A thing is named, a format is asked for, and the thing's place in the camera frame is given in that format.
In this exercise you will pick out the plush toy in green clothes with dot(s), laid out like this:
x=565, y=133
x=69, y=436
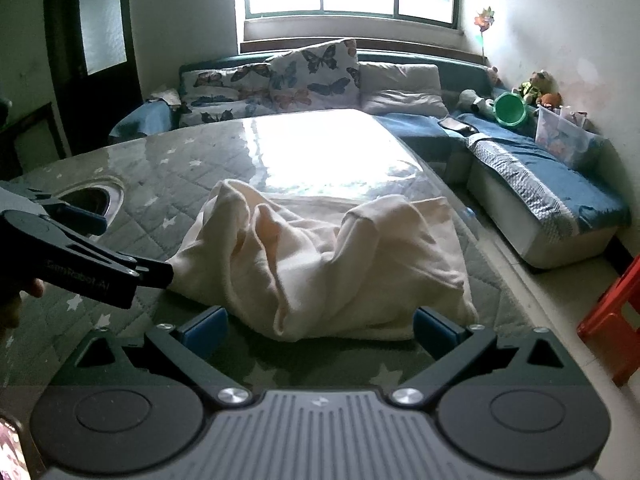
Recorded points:
x=532, y=91

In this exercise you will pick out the clear plastic storage box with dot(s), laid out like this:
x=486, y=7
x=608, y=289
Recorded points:
x=560, y=140

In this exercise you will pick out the beige pillow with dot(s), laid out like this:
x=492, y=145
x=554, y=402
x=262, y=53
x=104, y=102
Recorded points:
x=400, y=91

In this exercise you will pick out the cream knit garment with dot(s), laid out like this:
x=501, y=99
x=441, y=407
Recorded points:
x=310, y=270

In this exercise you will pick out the orange plush toy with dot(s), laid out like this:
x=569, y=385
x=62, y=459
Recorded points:
x=550, y=100

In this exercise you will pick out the brown plush toy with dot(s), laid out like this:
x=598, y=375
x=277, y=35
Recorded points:
x=494, y=76

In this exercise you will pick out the white grey plush toy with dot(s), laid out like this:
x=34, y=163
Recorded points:
x=472, y=102

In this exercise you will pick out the blue sofa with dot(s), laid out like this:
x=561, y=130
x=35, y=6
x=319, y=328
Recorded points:
x=420, y=126

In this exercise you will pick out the colourful pinwheel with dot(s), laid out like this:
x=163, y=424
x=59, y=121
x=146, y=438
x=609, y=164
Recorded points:
x=484, y=17

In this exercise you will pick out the red plastic stool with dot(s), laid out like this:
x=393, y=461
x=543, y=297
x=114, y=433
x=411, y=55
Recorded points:
x=610, y=310

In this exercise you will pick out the blue cloth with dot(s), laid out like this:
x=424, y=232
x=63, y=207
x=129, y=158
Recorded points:
x=145, y=119

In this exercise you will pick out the square butterfly print pillow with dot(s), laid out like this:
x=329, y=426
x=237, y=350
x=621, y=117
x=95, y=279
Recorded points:
x=315, y=75

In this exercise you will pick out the person's left hand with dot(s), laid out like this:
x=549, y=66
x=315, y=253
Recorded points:
x=15, y=295

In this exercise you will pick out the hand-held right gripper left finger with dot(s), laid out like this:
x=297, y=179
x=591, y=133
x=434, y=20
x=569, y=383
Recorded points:
x=202, y=331

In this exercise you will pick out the long butterfly print pillow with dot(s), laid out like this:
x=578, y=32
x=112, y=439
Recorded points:
x=220, y=95

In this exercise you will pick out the grey quilted sofa cover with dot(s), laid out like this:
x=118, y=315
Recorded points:
x=520, y=180

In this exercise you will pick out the dark low sideboard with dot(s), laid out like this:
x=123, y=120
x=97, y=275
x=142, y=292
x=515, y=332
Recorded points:
x=30, y=125

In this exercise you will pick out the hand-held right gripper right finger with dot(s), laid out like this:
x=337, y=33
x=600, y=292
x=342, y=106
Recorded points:
x=436, y=331

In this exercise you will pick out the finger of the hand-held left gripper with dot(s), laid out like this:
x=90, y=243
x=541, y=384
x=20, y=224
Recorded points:
x=85, y=219
x=152, y=275

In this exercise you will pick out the green plastic bucket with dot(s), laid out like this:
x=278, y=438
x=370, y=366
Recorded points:
x=510, y=110

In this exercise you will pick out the dark wooden glass door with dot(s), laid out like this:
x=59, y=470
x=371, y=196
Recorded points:
x=70, y=90

